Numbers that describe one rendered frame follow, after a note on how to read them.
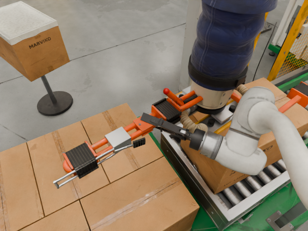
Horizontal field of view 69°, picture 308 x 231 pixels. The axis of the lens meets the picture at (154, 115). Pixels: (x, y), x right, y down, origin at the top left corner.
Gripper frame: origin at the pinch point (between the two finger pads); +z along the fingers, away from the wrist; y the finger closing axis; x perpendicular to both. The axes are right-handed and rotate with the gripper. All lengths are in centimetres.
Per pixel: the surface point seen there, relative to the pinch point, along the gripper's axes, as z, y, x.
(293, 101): -48, 15, 31
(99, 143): 10.6, -10.8, -14.7
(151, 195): -4, 59, -36
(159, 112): -2.2, -2.3, 3.6
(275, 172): -70, 79, 8
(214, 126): -22.8, 16.4, 9.7
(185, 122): -11.6, 7.3, 5.4
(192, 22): 24, 94, 103
